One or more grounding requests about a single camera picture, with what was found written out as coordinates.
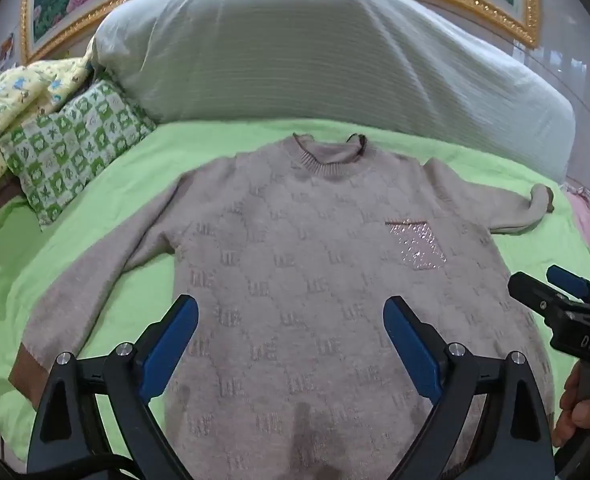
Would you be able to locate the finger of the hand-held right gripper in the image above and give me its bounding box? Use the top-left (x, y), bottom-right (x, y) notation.
top-left (546, 265), bottom-right (590, 302)
top-left (507, 272), bottom-right (570, 322)

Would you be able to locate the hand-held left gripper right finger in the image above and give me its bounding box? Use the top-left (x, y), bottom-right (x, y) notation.
top-left (382, 296), bottom-right (558, 480)

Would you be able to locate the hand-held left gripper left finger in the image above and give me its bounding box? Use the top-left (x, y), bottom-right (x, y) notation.
top-left (26, 294), bottom-right (199, 480)

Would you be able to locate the beige knit sweater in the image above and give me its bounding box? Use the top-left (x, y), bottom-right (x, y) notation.
top-left (9, 132), bottom-right (556, 480)

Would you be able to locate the person's right hand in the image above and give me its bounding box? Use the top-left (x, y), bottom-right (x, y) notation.
top-left (552, 360), bottom-right (590, 448)

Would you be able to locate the light green bed sheet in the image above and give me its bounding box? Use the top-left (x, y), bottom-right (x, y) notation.
top-left (0, 117), bottom-right (590, 467)

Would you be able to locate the green checkered pillow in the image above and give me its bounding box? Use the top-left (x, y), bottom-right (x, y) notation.
top-left (0, 80), bottom-right (157, 232)

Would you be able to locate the yellow floral blanket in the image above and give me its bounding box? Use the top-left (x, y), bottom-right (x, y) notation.
top-left (0, 55), bottom-right (96, 211)

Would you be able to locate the white striped long pillow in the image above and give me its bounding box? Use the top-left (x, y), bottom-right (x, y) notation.
top-left (92, 0), bottom-right (576, 183)

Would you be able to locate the wall sticker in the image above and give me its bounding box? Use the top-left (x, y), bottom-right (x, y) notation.
top-left (0, 34), bottom-right (17, 69)
top-left (557, 50), bottom-right (588, 79)

